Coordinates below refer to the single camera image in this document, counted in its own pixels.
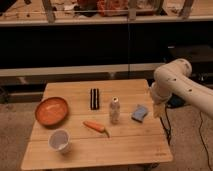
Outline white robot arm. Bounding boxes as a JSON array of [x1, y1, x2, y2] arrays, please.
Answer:
[[150, 58, 213, 119]]

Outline clear plastic bottle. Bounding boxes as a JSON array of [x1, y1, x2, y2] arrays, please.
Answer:
[[109, 97, 120, 124]]

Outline blue sponge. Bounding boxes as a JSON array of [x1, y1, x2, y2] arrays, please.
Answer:
[[131, 105, 149, 123]]

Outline long wooden shelf bench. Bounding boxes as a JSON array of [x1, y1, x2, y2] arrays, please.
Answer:
[[0, 63, 161, 77]]

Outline orange carrot toy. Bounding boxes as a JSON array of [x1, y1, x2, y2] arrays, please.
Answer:
[[83, 121, 110, 137]]

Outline wooden table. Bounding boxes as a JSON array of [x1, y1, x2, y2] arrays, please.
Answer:
[[21, 79, 173, 171]]

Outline white paper cup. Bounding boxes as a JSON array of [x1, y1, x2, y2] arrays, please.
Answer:
[[48, 129, 71, 154]]

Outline orange bowl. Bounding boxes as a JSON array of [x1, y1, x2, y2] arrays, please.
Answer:
[[35, 97, 69, 126]]

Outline black cable on floor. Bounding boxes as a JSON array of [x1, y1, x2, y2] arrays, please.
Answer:
[[159, 106, 213, 171]]

